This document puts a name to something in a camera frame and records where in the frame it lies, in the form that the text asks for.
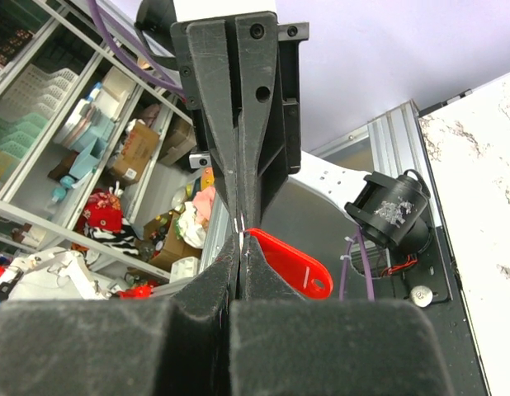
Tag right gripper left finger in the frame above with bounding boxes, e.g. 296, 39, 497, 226
0, 238, 239, 395

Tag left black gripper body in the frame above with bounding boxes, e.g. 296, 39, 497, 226
170, 12, 309, 173

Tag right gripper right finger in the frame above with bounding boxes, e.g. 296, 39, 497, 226
229, 234, 456, 396

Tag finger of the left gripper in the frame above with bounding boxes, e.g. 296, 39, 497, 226
234, 12, 288, 227
187, 18, 243, 229

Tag red key fob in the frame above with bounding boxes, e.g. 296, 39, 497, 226
247, 228, 333, 300

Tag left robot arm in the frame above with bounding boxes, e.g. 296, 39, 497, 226
170, 11, 430, 252

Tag cardboard box on shelf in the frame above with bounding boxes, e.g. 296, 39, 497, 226
106, 120, 159, 186

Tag red plush toy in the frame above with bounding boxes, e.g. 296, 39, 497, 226
74, 189, 136, 255

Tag white storage shelf rack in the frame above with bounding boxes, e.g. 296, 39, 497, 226
0, 1, 199, 285

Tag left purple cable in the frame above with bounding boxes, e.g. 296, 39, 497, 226
85, 0, 375, 302

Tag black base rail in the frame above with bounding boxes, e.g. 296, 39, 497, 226
373, 227, 491, 395

